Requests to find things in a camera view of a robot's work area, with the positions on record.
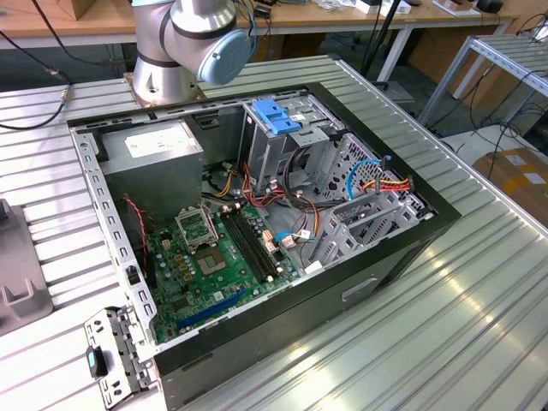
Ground grey parts rack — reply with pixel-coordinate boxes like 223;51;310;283
0;199;55;335

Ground black tripod stand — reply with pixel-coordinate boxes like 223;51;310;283
359;0;408;91

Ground blue plastic drive latch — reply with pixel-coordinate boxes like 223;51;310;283
251;98;303;136

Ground cardboard box with labels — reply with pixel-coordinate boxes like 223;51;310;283
473;147;548;217

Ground blue wire with black plug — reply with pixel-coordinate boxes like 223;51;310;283
345;156;393;202

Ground orange red power wire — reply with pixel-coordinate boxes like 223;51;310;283
360;175;414;196

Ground metal expansion slot bracket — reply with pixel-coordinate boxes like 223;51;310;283
83;304;158;406

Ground metal socket cover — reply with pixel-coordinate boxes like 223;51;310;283
174;205;217;252

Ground red black twisted wire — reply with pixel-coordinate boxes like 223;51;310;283
122;194;152;269

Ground black RAM slot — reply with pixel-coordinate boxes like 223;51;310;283
233;205;283;275
220;207;275;283

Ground yellow black wire bundle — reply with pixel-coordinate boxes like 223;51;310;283
211;162;239;199

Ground orange yellow wire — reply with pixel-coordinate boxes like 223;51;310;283
308;200;322;239

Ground black open PC case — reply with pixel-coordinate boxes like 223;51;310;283
66;80;463;410

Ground red wire bundle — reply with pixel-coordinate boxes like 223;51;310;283
240;162;287;211

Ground grey power supply unit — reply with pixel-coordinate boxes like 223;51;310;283
97;118;206;223

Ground long wooden desk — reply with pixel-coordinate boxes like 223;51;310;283
0;0;521;85

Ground green motherboard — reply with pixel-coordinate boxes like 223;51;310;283
147;200;301;346

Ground blue wire with white plug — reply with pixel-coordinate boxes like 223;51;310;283
271;229;318;249

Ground metal locking lever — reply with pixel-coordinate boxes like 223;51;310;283
204;205;218;246

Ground CPU socket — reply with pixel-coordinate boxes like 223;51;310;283
190;246;230;279

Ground metal optical drive cage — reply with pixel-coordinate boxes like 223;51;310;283
237;87;348;202

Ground blue expansion slot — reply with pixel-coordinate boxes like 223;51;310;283
176;287;248;333

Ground perforated metal disk bay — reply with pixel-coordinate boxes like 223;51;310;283
299;131;434;275

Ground small brown box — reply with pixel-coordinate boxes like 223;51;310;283
70;0;134;21

